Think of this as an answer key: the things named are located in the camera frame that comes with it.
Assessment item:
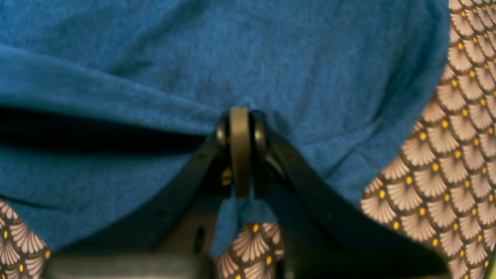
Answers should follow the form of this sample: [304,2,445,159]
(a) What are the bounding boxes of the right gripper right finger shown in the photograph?
[250,110,449,279]

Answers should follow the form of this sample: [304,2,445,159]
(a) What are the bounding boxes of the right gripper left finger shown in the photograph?
[42,113,232,279]

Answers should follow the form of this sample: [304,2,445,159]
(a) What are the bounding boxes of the blue long-sleeve T-shirt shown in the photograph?
[1,0,450,249]

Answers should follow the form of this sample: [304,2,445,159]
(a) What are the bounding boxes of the fan-patterned table cloth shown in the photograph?
[1,0,495,279]

